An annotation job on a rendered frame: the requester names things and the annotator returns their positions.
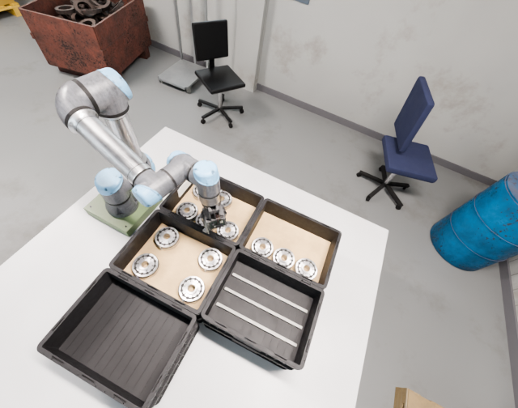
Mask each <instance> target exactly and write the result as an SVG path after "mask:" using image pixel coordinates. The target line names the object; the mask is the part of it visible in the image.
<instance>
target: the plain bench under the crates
mask: <svg viewBox="0 0 518 408"><path fill-rule="evenodd" d="M140 150H141V151H142V152H144V153H146V154H148V155H149V156H150V157H151V159H152V161H153V162H154V164H155V172H158V171H159V170H160V169H161V168H163V167H164V166H166V165H167V158H168V157H169V156H170V154H171V153H172V152H173V151H183V152H185V153H187V154H189V155H191V156H192V157H193V158H194V159H196V160H198V161H200V160H204V159H206V160H211V161H213V162H214V163H215V164H216V165H217V167H218V171H219V175H220V176H221V177H223V178H225V179H227V180H230V181H232V182H234V183H236V184H238V185H241V186H243V187H245V188H247V189H250V190H252V191H253V192H256V193H259V194H260V195H262V196H263V197H264V200H265V199H266V198H269V199H271V200H274V201H276V202H278V203H280V204H283V205H284V206H287V207H289V208H291V209H293V210H296V211H298V212H300V213H302V214H304V215H307V216H309V217H311V218H313V219H315V220H318V221H320V222H322V223H324V224H327V225H329V226H330V227H333V228H336V229H338V230H339V231H340V232H341V233H342V238H341V240H340V243H339V246H338V251H337V254H336V257H335V260H334V264H333V268H332V271H331V275H330V277H329V282H328V286H327V287H326V288H325V289H324V292H325V297H324V299H323V303H322V305H321V310H320V314H319V317H318V320H317V323H316V328H315V331H314V334H313V337H312V342H311V345H310V348H309V351H308V356H307V359H306V362H305V365H304V368H303V369H302V370H295V369H294V370H283V369H281V368H280V367H278V366H276V365H274V364H272V363H271V362H269V361H267V360H265V359H263V358H262V357H260V356H258V355H255V354H253V353H252V352H251V351H248V350H246V349H245V348H243V347H242V346H239V345H237V344H236V343H234V342H232V341H230V340H228V339H227V338H225V337H223V336H221V335H219V334H217V333H215V332H214V331H212V330H210V329H208V328H206V327H205V326H204V323H203V322H202V323H198V324H199V327H200V328H199V330H198V332H197V335H196V336H195V338H194V340H193V342H192V344H191V345H190V347H189V349H188V351H187V353H186V355H185V357H184V358H183V360H182V362H181V364H180V366H179V367H178V369H177V371H176V373H175V375H174V377H173V378H172V381H171V382H170V384H169V386H168V388H167V390H166V391H165V393H164V395H163V397H162V399H161V401H160V402H159V404H157V405H155V406H154V407H152V408H355V404H356V399H357V395H358V391H359V382H360V378H361V374H362V370H363V361H364V357H365V353H366V348H367V340H368V336H369V331H370V327H371V323H372V314H373V310H374V306H375V302H376V293H377V289H378V285H379V280H380V272H381V268H382V263H383V259H384V251H385V246H386V242H387V238H388V233H389V230H387V229H385V228H383V227H380V226H378V225H376V224H374V223H371V222H369V221H367V220H366V219H363V218H361V217H358V216H357V215H354V214H352V213H350V212H348V211H346V210H343V209H342V208H340V207H338V206H335V205H333V204H331V203H329V202H326V201H324V200H322V199H320V198H318V197H316V196H313V195H311V194H310V193H307V192H305V191H303V190H301V189H298V188H296V187H294V186H293V185H289V184H287V183H286V182H284V181H281V180H279V179H277V178H275V177H273V176H271V175H268V174H266V173H264V172H262V171H260V170H258V169H255V168H253V167H251V166H249V165H247V164H244V163H242V162H240V161H239V160H237V159H233V158H232V157H230V156H228V155H225V154H223V153H221V152H219V151H216V150H215V149H213V148H210V147H208V146H206V145H204V144H202V143H200V142H197V141H195V140H193V139H191V138H188V137H186V136H184V135H183V134H180V133H178V132H176V131H174V130H171V129H169V128H168V127H164V128H163V129H162V130H161V131H160V132H158V133H157V134H156V135H155V136H154V137H153V138H152V139H150V140H149V141H148V142H147V143H145V144H144V145H143V146H142V147H140ZM98 194H99V192H98V191H97V189H96V187H93V188H92V189H91V190H90V191H88V192H87V193H86V194H85V195H84V196H82V197H81V198H80V199H79V200H78V201H77V202H76V203H75V204H73V205H72V206H71V207H70V208H69V209H67V210H66V211H65V212H64V213H62V214H61V215H60V216H59V217H57V218H56V219H55V220H54V221H53V222H51V224H50V225H49V226H47V227H46V228H45V229H44V230H43V231H41V232H40V233H39V234H38V235H36V236H35V237H34V238H33V239H31V240H30V241H29V242H28V243H27V244H25V245H24V246H23V247H22V248H21V249H20V250H19V251H18V252H16V253H15V254H14V255H13V256H12V257H10V258H9V259H8V260H7V261H5V262H4V263H3V264H2V265H1V266H0V408H127V407H125V406H123V405H122V404H121V403H119V402H117V401H115V400H114V399H112V398H110V397H109V396H108V395H106V394H104V393H102V392H101V391H99V390H98V389H96V388H95V387H93V386H91V385H89V384H88V383H87V382H85V381H84V380H82V379H80V378H78V377H77V376H76V375H74V374H72V373H71V372H68V371H67V370H66V369H65V368H62V367H61V366H59V365H58V364H56V363H54V362H53V361H52V360H50V359H48V358H46V357H45V356H43V355H42V354H40V353H39V352H38V351H37V350H36V348H37V345H38V344H39V342H40V341H41V340H42V339H43V338H44V336H45V335H46V334H47V333H48V332H49V331H50V330H51V329H52V328H53V327H54V326H55V324H56V323H57V322H58V321H59V320H60V319H61V317H62V316H63V315H64V314H65V313H66V311H67V310H68V309H69V308H70V307H71V306H72V304H73V303H74V302H75V301H76V300H77V299H78V298H79V297H80V296H81V294H82V293H83V292H84V291H85V290H86V289H87V288H88V286H89V285H90V284H91V283H92V282H93V281H94V279H95V278H96V277H97V276H98V275H99V274H100V272H101V271H102V270H103V269H105V268H110V267H109V265H108V264H109V262H110V261H111V260H112V259H113V258H114V257H115V256H116V255H117V253H118V252H119V251H120V250H121V249H122V247H123V246H124V245H125V244H126V243H127V242H128V240H129V239H130V238H131V237H132V236H133V235H134V233H135V232H136V231H137V230H138V229H139V228H140V227H141V226H142V225H143V224H144V223H145V221H146V220H147V219H148V218H149V217H150V215H149V216H148V217H147V218H146V220H145V221H144V222H143V223H142V224H141V225H140V226H139V227H138V228H137V230H136V231H135V232H134V233H133V234H132V235H131V236H130V237H128V236H127V235H125V234H123V233H121V232H119V231H118V230H116V229H114V228H112V227H110V226H109V225H107V224H105V223H103V222H101V221H99V220H98V219H96V218H94V217H92V216H90V215H89V214H88V213H87V212H86V211H85V210H84V209H83V208H84V207H85V206H86V205H87V204H88V203H89V202H90V201H92V200H93V199H94V198H95V197H96V196H97V195H98ZM160 204H161V203H160ZM160 204H159V205H160ZM159 205H158V206H157V207H156V208H155V210H157V209H159ZM155 210H154V211H155ZM154 211H153V212H154ZM153 212H152V213H153ZM152 213H151V214H152Z"/></svg>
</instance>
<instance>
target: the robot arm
mask: <svg viewBox="0 0 518 408"><path fill-rule="evenodd" d="M132 97H133V95H132V91H131V90H130V87H129V86H128V84H127V83H126V81H125V80H124V79H123V78H122V77H121V76H120V75H119V74H118V73H117V72H116V71H115V70H114V69H112V68H109V67H105V68H103V69H100V70H96V71H94V72H91V73H89V74H85V75H83V76H81V77H78V78H76V79H73V80H70V81H67V82H65V83H63V84H62V85H61V86H60V87H59V89H58V90H57V94H56V98H55V105H56V110H57V114H58V116H59V118H60V119H61V121H62V123H63V124H64V125H65V127H67V128H68V129H69V130H70V131H71V132H72V133H74V134H79V135H80V136H81V137H82V138H83V139H85V140H86V141H87V142H88V143H89V144H90V145H91V146H92V147H93V148H94V149H95V150H96V151H98V152H99V153H100V154H101V155H102V156H103V157H104V158H105V159H106V160H107V161H108V162H109V163H110V164H111V165H112V166H113V167H114V168H105V169H103V170H101V171H100V172H98V174H97V175H96V177H95V186H96V189H97V191H98V192H99V193H100V195H101V196H102V197H103V199H104V200H105V208H106V210H107V212H108V213H109V214H110V215H111V216H113V217H116V218H124V217H127V216H130V215H132V214H133V213H134V212H135V211H136V210H137V209H138V205H139V203H141V204H143V205H144V206H146V207H151V206H153V205H154V204H156V203H157V202H159V201H161V200H162V198H164V197H165V196H167V195H168V194H169V193H171V192H172V191H173V190H174V189H175V188H177V187H178V186H179V185H181V184H182V183H184V182H185V181H188V182H190V183H192V184H193V185H195V186H197V191H198V195H199V198H200V202H201V204H202V206H203V208H202V211H201V214H200V218H201V221H202V222H203V225H204V227H205V228H206V230H207V233H208V234H209V230H210V229H214V228H217V227H225V228H226V226H227V225H226V215H227V212H226V209H225V208H224V206H222V204H221V202H222V196H221V193H222V192H223V191H222V190H221V189H220V182H219V171H218V167H217V165H216V164H215V163H214V162H213V161H211V160H206V159H204V160H200V161H198V160H196V159H195V158H193V157H192V156H191V155H189V154H187V153H185V152H183V151H173V152H172V153H171V154H170V156H169V157H168V158H167V165H166V166H164V167H163V168H161V169H160V170H159V171H158V172H155V164H154V162H153V161H152V159H151V157H150V156H149V155H148V154H146V153H144V152H142V151H141V150H140V147H139V145H138V141H137V139H136V136H135V134H134V130H133V127H132V125H131V123H130V119H129V116H128V114H127V112H128V111H129V110H130V107H129V104H128V100H130V99H132ZM99 117H102V118H103V119H104V122H105V124H106V125H105V124H104V123H103V122H102V121H100V120H99ZM130 190H132V192H131V191H130ZM226 230H227V228H226Z"/></svg>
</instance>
